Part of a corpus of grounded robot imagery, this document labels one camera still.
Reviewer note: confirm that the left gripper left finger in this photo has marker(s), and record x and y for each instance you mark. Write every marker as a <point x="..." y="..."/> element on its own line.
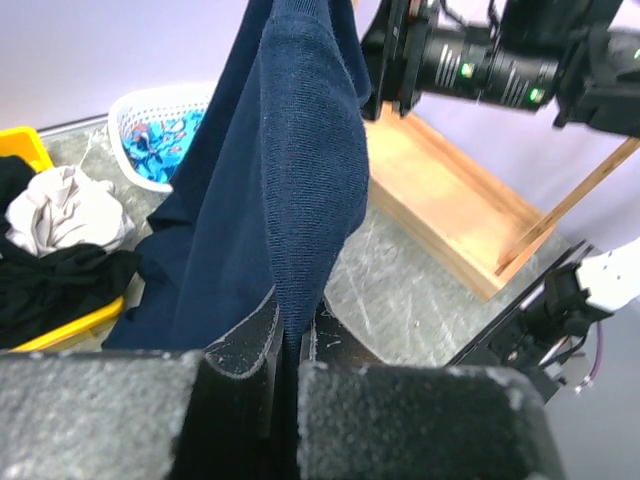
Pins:
<point x="143" y="414"/>

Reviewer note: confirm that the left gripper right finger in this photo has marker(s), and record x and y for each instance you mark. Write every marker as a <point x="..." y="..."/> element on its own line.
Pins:
<point x="360" y="419"/>

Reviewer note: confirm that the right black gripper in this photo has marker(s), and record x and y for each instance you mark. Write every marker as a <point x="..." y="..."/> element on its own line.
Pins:
<point x="417" y="47"/>

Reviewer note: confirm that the navy blue t shirt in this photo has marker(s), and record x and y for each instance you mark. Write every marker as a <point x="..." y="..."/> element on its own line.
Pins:
<point x="273" y="183"/>

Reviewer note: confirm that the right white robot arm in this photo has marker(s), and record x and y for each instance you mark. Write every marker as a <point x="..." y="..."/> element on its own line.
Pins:
<point x="529" y="54"/>

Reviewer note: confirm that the wooden clothes rack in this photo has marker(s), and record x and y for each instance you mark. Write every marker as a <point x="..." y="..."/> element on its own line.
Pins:
<point x="472" y="223"/>

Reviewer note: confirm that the black garment with blue print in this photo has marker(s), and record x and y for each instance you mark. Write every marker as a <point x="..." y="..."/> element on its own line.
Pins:
<point x="40" y="294"/>

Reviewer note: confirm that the white crumpled garment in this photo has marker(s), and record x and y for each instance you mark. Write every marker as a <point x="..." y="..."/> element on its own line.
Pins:
<point x="62" y="207"/>

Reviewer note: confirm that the white plastic basket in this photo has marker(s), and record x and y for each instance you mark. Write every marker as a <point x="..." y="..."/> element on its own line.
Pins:
<point x="152" y="105"/>

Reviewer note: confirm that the blue shark print cloth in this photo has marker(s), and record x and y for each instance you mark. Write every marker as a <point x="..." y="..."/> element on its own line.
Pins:
<point x="155" y="149"/>

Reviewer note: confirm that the yellow plastic bin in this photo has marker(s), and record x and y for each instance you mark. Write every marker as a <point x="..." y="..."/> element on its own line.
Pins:
<point x="26" y="143"/>

